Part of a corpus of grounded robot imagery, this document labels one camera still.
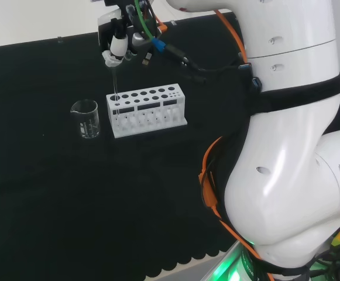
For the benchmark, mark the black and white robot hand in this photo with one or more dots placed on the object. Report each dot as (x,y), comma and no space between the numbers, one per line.
(117,44)

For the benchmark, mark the white test tube rack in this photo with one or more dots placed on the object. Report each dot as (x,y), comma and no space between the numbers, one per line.
(134,133)

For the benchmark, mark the loose metal usb plug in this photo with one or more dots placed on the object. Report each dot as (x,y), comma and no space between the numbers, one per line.
(147,59)

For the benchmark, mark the clear tape piece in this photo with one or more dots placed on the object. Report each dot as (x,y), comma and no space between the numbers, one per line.
(60,39)
(173,23)

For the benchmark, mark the clear glass beaker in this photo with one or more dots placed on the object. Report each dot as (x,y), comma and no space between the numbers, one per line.
(89,128)

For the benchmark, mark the blue usb plug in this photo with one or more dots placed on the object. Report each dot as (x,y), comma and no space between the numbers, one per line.
(257,82)
(245,66)

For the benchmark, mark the black bench cloth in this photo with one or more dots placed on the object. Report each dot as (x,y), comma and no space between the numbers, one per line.
(70,190)

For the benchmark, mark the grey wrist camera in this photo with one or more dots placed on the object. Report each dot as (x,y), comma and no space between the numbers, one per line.
(139,39)

